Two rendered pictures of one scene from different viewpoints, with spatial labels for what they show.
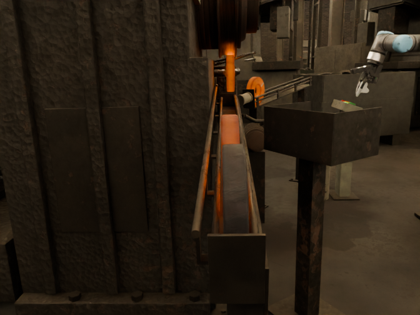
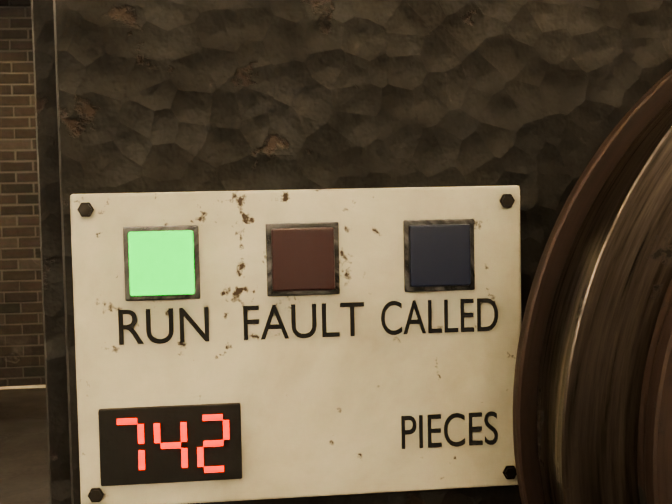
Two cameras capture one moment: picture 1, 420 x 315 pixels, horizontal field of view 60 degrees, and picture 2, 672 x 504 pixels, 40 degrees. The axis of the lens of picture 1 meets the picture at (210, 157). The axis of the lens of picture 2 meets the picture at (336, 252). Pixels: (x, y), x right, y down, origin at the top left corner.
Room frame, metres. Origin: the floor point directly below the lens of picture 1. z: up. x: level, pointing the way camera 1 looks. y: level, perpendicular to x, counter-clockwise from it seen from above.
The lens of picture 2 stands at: (1.20, -0.50, 1.23)
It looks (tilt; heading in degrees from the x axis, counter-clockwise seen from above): 3 degrees down; 81
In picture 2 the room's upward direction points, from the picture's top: 1 degrees counter-clockwise
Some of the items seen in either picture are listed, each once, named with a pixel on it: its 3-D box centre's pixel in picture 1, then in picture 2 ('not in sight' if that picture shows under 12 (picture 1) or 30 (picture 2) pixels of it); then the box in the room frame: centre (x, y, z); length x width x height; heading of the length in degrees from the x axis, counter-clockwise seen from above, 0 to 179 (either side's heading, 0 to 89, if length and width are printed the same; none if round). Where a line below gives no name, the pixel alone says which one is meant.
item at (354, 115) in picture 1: (315, 220); not in sight; (1.07, -0.33, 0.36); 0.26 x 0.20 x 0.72; 32
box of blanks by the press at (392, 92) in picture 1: (344, 105); not in sight; (3.99, -1.50, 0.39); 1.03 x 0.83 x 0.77; 102
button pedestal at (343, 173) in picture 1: (344, 149); not in sight; (2.25, -0.86, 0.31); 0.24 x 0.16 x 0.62; 177
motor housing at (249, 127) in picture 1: (254, 172); not in sight; (1.92, -0.24, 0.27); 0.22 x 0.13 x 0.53; 177
